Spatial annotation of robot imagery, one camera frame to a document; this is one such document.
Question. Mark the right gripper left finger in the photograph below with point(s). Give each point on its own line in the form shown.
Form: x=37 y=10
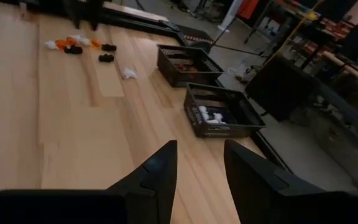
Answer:
x=148 y=193

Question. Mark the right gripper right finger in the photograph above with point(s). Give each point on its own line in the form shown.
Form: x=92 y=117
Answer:
x=259 y=193

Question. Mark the black slotted plastic basket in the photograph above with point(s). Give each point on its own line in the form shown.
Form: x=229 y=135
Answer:
x=197 y=124
x=172 y=77

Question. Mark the small black plastic spider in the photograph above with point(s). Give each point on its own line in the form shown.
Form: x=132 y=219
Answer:
x=106 y=58
x=108 y=47
x=73 y=49

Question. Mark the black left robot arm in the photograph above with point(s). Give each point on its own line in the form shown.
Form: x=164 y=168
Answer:
x=82 y=11

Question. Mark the black upright panel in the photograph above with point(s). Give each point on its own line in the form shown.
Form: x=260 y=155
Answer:
x=278 y=87

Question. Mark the wooden workbench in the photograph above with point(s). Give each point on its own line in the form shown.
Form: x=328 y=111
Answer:
x=350 y=68

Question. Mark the black hazard-striped floor mat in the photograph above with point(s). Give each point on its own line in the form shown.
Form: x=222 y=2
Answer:
x=197 y=39

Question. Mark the red fabric panel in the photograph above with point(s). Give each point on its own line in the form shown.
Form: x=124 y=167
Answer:
x=247 y=7

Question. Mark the white post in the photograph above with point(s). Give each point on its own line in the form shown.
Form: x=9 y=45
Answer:
x=230 y=15

